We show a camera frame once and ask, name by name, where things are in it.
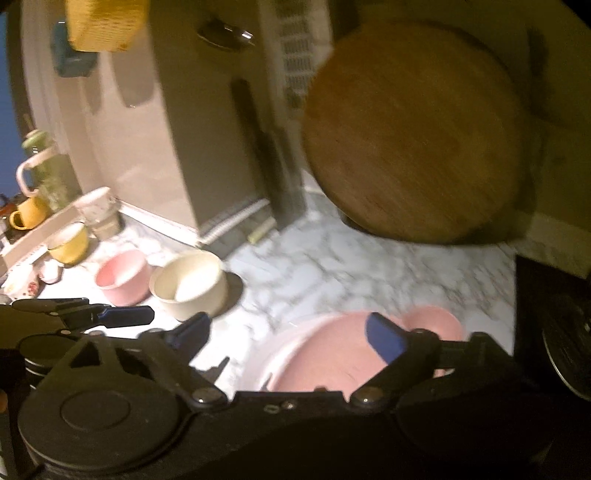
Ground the cream bowl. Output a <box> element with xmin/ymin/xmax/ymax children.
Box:
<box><xmin>148</xmin><ymin>250</ymin><xmax>228</xmax><ymax>322</ymax></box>

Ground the pink bear-shaped plate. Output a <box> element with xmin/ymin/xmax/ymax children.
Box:
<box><xmin>267</xmin><ymin>306</ymin><xmax>465</xmax><ymax>394</ymax></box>

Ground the small pink dish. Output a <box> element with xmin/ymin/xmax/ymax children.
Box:
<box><xmin>39</xmin><ymin>260</ymin><xmax>64</xmax><ymax>285</ymax></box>

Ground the pink bowl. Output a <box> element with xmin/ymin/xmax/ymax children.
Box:
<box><xmin>95</xmin><ymin>250</ymin><xmax>151</xmax><ymax>306</ymax></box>

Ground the yellow mug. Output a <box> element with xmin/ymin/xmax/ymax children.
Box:
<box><xmin>8</xmin><ymin>196</ymin><xmax>49</xmax><ymax>231</ymax></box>

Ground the white vent grille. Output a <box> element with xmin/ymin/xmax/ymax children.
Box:
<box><xmin>258</xmin><ymin>0</ymin><xmax>334</xmax><ymax>121</ymax></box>

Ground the black gas stove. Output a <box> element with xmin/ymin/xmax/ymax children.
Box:
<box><xmin>512</xmin><ymin>253</ymin><xmax>591</xmax><ymax>462</ymax></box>

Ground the stacked plastic food container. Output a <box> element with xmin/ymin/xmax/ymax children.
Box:
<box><xmin>87</xmin><ymin>207</ymin><xmax>123</xmax><ymax>241</ymax></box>

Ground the white patterned bowl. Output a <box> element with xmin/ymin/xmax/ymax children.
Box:
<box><xmin>73</xmin><ymin>186</ymin><xmax>116</xmax><ymax>223</ymax></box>

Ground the yellow bowl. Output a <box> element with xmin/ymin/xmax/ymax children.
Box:
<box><xmin>47</xmin><ymin>221</ymin><xmax>91</xmax><ymax>267</ymax></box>

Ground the round wooden cutting board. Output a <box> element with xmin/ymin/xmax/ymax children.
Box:
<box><xmin>300</xmin><ymin>20</ymin><xmax>532</xmax><ymax>246</ymax></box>

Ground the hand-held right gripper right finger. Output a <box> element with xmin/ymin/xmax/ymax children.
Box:
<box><xmin>351</xmin><ymin>312</ymin><xmax>522</xmax><ymax>409</ymax></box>

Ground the dark long-handled utensil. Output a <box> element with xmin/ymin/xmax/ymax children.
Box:
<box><xmin>230</xmin><ymin>78</ymin><xmax>287</xmax><ymax>243</ymax></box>

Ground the stove burner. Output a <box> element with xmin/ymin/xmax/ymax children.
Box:
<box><xmin>542</xmin><ymin>295</ymin><xmax>591</xmax><ymax>402</ymax></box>

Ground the white red-dotted bowl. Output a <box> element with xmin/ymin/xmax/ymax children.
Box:
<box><xmin>2</xmin><ymin>263</ymin><xmax>42</xmax><ymax>301</ymax></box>

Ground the yellow plastic basket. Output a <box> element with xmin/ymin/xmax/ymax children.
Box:
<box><xmin>64</xmin><ymin>0</ymin><xmax>149</xmax><ymax>53</ymax></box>

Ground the metal ladle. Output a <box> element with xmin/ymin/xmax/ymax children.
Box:
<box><xmin>196</xmin><ymin>16</ymin><xmax>257</xmax><ymax>49</ymax></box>

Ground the teal hanging holder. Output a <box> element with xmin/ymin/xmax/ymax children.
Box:
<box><xmin>50</xmin><ymin>20</ymin><xmax>100</xmax><ymax>77</ymax></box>

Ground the dark kitchen cleaver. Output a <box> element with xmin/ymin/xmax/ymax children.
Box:
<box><xmin>263</xmin><ymin>128</ymin><xmax>306</xmax><ymax>227</ymax></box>

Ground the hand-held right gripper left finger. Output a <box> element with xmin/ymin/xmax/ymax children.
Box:
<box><xmin>44</xmin><ymin>312</ymin><xmax>228</xmax><ymax>411</ymax></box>

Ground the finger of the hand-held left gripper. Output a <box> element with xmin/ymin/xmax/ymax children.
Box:
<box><xmin>13</xmin><ymin>298</ymin><xmax>155</xmax><ymax>329</ymax></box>

